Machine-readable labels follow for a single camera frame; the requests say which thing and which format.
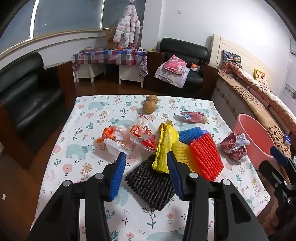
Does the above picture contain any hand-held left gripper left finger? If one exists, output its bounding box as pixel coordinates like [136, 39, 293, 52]
[26, 152, 127, 241]

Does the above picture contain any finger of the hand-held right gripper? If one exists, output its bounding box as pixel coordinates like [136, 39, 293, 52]
[258, 160, 292, 193]
[269, 146, 296, 176]

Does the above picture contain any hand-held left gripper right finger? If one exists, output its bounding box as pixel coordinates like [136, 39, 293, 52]
[167, 151, 270, 241]

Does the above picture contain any black foam net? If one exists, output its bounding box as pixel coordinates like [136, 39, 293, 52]
[125, 154, 176, 211]

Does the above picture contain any yellow foam net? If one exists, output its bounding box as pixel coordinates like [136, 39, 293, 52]
[172, 141, 200, 173]

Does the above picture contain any white plastic bag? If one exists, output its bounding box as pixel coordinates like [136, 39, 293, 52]
[103, 137, 131, 156]

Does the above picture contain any yellow plastic bag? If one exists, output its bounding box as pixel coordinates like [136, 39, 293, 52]
[152, 123, 179, 174]

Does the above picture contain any orange foam net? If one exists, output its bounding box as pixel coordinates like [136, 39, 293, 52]
[189, 133, 224, 181]

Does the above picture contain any pink plastic bin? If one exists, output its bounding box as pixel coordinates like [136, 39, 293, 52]
[232, 113, 275, 168]

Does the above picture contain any red paper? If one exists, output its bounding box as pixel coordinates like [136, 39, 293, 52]
[219, 132, 250, 162]

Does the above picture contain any orange peel piece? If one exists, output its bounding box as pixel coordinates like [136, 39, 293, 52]
[96, 126, 122, 143]

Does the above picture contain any blue foam net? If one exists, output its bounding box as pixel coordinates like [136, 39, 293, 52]
[179, 126, 208, 145]

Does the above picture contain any red printed snack bag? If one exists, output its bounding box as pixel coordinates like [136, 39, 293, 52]
[137, 113, 159, 153]

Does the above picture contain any clear bag with red label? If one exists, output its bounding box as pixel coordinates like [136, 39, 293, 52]
[128, 123, 142, 141]

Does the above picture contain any orange dotted floral quilt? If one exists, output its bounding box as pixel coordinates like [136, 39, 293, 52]
[225, 62, 296, 130]

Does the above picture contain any floral animal print tablecloth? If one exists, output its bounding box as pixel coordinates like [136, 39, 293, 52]
[37, 94, 271, 241]

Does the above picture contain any lilac wardrobe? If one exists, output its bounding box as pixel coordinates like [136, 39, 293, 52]
[280, 39, 296, 107]

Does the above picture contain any pink red snack wrapper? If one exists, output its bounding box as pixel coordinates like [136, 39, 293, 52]
[180, 110, 208, 124]

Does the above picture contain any bed with floral blankets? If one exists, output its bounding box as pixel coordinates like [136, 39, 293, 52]
[217, 70, 296, 160]

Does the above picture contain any bed with brown blanket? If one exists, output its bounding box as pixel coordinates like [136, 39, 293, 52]
[211, 81, 255, 126]

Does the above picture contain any yellow flower pillow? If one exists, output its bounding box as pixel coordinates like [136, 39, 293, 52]
[253, 68, 269, 87]

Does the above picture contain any white cloth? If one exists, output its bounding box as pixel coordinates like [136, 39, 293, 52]
[154, 65, 191, 88]

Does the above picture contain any white desk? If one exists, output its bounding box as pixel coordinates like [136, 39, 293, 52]
[73, 64, 145, 88]

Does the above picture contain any colourful printed pillow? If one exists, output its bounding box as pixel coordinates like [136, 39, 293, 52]
[222, 50, 243, 70]

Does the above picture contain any pink patterned blanket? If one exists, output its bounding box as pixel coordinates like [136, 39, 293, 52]
[162, 55, 187, 75]

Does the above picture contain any plaid heart print tablecloth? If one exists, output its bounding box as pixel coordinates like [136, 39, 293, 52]
[70, 49, 149, 79]

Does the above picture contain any cream bed headboard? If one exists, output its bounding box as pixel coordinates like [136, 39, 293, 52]
[209, 33, 275, 77]

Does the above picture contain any black leather armchair wooden arm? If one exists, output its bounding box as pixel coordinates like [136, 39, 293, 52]
[0, 52, 77, 167]

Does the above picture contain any black leather armchair with blanket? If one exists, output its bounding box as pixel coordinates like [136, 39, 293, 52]
[148, 38, 219, 98]

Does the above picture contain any tan bag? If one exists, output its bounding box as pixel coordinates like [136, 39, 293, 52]
[105, 30, 119, 49]

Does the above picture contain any pink white puffer jacket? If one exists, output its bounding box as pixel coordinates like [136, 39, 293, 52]
[113, 5, 141, 48]

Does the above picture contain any large dark window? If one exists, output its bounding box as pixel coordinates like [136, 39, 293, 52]
[0, 0, 146, 54]

